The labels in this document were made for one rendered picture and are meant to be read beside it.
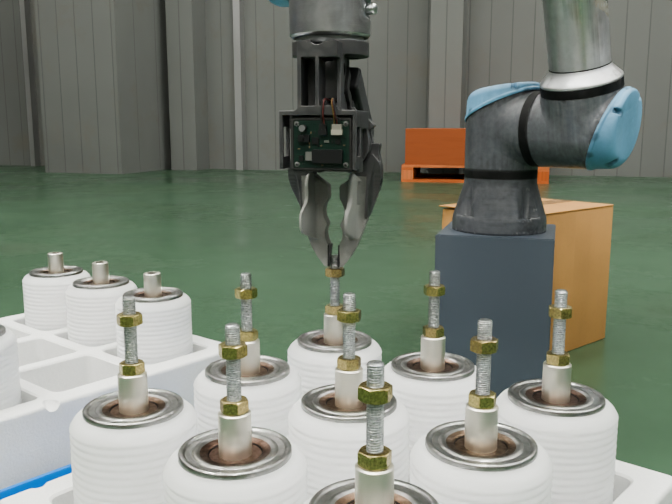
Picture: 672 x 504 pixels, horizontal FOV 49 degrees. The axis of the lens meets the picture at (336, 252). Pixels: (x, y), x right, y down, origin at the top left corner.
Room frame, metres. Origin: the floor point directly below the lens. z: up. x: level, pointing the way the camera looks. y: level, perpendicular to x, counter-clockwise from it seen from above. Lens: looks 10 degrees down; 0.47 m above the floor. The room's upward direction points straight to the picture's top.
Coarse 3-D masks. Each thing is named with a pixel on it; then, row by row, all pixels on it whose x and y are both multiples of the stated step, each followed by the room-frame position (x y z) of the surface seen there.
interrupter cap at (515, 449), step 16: (432, 432) 0.49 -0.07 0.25; (448, 432) 0.49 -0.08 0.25; (464, 432) 0.49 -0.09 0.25; (512, 432) 0.49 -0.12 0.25; (432, 448) 0.46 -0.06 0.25; (448, 448) 0.46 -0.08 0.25; (464, 448) 0.47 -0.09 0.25; (512, 448) 0.47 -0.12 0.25; (528, 448) 0.47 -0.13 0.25; (448, 464) 0.45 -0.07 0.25; (464, 464) 0.44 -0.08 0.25; (480, 464) 0.44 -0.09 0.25; (496, 464) 0.44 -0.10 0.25; (512, 464) 0.44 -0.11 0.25; (528, 464) 0.45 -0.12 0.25
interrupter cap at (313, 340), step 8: (304, 336) 0.73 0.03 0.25; (312, 336) 0.73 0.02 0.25; (320, 336) 0.73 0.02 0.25; (360, 336) 0.73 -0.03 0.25; (368, 336) 0.73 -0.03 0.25; (304, 344) 0.70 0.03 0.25; (312, 344) 0.70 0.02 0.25; (320, 344) 0.71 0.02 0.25; (360, 344) 0.70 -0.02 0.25; (368, 344) 0.70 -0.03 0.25; (320, 352) 0.69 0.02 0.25; (328, 352) 0.68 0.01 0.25; (336, 352) 0.68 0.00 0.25
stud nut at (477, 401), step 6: (474, 390) 0.48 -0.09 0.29; (468, 396) 0.47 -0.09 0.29; (474, 396) 0.47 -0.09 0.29; (480, 396) 0.47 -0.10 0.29; (486, 396) 0.47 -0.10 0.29; (492, 396) 0.47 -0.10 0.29; (468, 402) 0.47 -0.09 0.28; (474, 402) 0.47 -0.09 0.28; (480, 402) 0.47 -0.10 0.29; (486, 402) 0.47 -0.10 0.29; (492, 402) 0.47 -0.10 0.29; (480, 408) 0.47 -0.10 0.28; (486, 408) 0.47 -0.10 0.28
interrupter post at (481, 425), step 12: (468, 408) 0.47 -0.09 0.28; (492, 408) 0.47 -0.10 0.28; (468, 420) 0.47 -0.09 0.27; (480, 420) 0.46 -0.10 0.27; (492, 420) 0.46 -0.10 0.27; (468, 432) 0.47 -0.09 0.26; (480, 432) 0.46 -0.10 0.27; (492, 432) 0.46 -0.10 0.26; (468, 444) 0.47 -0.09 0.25; (480, 444) 0.46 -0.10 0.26; (492, 444) 0.47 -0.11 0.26
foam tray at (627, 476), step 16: (624, 464) 0.59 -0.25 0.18; (64, 480) 0.56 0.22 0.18; (624, 480) 0.57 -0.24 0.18; (640, 480) 0.56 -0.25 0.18; (656, 480) 0.56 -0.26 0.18; (16, 496) 0.54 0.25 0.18; (32, 496) 0.54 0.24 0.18; (48, 496) 0.54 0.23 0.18; (64, 496) 0.55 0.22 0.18; (624, 496) 0.54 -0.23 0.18; (640, 496) 0.54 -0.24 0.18; (656, 496) 0.54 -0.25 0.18
